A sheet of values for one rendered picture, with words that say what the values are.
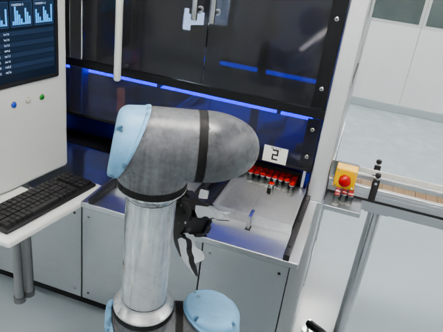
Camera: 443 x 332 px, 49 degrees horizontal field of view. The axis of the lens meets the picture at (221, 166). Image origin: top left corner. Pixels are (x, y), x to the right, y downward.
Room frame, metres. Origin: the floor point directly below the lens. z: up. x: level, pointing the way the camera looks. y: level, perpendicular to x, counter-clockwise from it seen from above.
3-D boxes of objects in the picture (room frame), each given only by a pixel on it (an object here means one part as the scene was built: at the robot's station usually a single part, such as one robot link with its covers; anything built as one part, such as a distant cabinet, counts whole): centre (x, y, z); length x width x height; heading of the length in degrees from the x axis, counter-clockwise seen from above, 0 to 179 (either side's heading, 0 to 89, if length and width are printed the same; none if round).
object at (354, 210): (1.57, -0.45, 0.87); 0.14 x 0.13 x 0.02; 165
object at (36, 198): (1.40, 0.59, 0.82); 0.40 x 0.14 x 0.02; 156
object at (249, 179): (1.58, -0.19, 0.91); 0.18 x 0.02 x 0.05; 75
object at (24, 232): (1.41, 0.62, 0.79); 0.45 x 0.28 x 0.03; 156
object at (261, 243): (1.45, 0.02, 0.87); 0.70 x 0.48 x 0.02; 75
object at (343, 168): (1.53, -0.43, 0.99); 0.08 x 0.07 x 0.07; 165
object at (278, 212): (1.48, -0.16, 0.90); 0.34 x 0.26 x 0.04; 165
